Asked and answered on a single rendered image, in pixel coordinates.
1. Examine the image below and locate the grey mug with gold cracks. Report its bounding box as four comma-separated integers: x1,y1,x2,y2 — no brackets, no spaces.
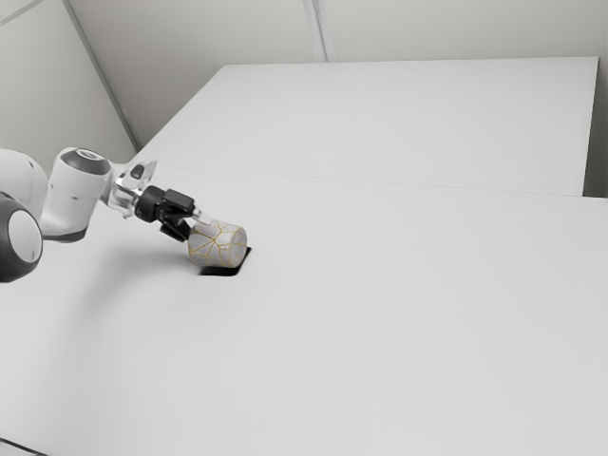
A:
187,218,249,269

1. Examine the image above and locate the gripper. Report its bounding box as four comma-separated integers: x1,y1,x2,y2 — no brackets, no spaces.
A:
137,185,214,243

